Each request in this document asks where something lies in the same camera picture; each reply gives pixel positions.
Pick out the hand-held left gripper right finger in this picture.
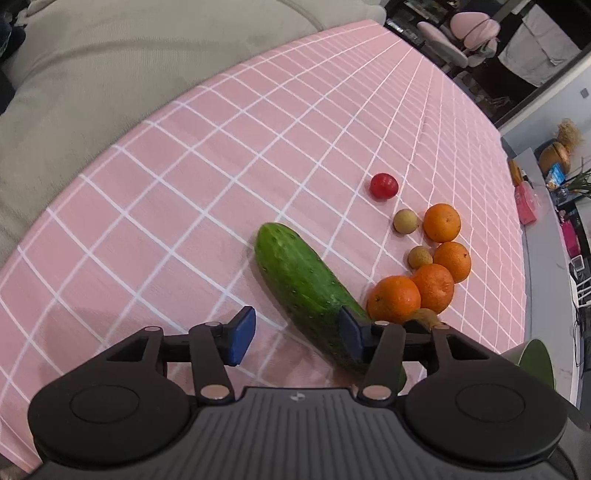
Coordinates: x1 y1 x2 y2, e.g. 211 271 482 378
338 306 492 401

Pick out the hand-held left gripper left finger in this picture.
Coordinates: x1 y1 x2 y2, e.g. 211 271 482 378
105 306 257 403

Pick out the tan longan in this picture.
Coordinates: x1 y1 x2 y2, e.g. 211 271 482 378
407 246 434 270
393 209 420 234
409 308 439 330

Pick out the green cucumber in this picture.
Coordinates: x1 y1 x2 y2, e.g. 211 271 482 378
254 222 407 391

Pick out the orange tangerine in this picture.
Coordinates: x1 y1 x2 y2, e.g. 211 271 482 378
433 241 472 284
410 263 455 315
423 203 462 243
366 275 422 325

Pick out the green colander bowl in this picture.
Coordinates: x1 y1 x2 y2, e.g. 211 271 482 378
501 338 556 391

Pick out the red tomato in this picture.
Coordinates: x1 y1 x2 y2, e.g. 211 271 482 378
369 173 399 200

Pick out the pink checkered tablecloth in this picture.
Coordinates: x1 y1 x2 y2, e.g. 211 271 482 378
0 17 529 474

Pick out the white low cabinet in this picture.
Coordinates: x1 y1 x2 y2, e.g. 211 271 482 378
501 134 591 407

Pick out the pink box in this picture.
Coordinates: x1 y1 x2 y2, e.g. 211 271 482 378
515 182 539 225

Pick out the white router with antennas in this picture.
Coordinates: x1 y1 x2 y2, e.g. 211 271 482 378
573 272 591 306

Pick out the magenta box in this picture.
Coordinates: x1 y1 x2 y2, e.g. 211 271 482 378
561 222 583 257

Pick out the gold vase with dried flowers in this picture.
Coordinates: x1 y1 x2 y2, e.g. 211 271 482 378
538 119 583 176

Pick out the green potted plant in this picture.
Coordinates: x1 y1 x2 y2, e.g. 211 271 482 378
566 168 591 199

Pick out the beige sofa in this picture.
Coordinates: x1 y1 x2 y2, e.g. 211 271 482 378
0 0 387 268

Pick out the pink office chair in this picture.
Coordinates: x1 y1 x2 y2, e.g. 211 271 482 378
416 10 502 75

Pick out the white hanging cloth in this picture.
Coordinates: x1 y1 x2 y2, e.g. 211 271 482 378
498 4 583 88

